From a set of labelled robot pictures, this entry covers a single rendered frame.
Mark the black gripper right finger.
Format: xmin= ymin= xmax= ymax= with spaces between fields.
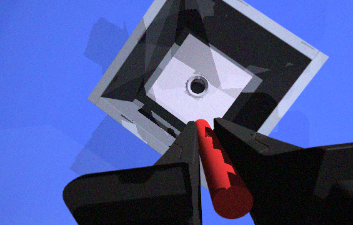
xmin=214 ymin=117 xmax=353 ymax=225

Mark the red peg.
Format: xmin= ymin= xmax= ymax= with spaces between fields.
xmin=195 ymin=119 xmax=254 ymax=219

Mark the grey open square box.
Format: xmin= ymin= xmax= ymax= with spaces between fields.
xmin=88 ymin=0 xmax=329 ymax=155

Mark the white square plate with central hole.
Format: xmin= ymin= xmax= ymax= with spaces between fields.
xmin=146 ymin=34 xmax=252 ymax=130

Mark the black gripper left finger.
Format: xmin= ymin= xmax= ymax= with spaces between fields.
xmin=62 ymin=121 xmax=202 ymax=225

